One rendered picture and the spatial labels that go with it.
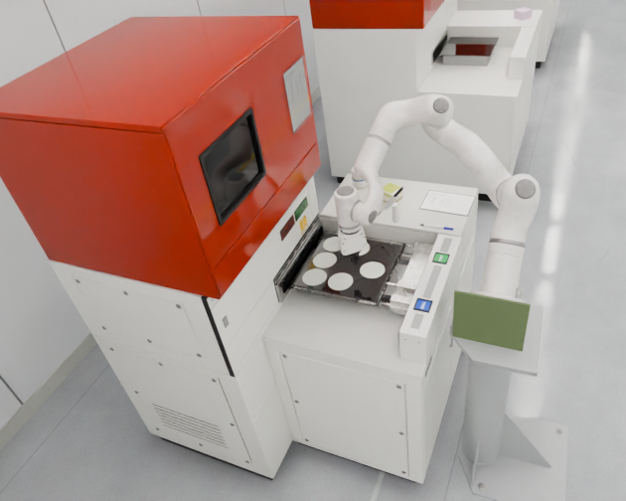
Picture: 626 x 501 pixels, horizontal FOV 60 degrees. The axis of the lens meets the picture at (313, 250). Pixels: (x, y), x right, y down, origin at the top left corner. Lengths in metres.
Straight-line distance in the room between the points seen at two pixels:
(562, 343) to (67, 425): 2.67
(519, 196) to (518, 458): 1.29
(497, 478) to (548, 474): 0.22
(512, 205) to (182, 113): 1.08
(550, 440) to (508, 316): 1.02
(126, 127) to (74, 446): 2.09
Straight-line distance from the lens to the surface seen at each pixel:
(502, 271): 1.91
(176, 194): 1.49
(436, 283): 2.03
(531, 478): 2.70
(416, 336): 1.86
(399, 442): 2.32
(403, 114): 1.97
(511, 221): 1.92
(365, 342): 2.03
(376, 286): 2.11
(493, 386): 2.21
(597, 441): 2.88
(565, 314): 3.34
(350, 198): 1.88
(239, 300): 1.91
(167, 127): 1.40
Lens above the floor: 2.36
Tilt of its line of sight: 39 degrees down
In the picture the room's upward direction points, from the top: 10 degrees counter-clockwise
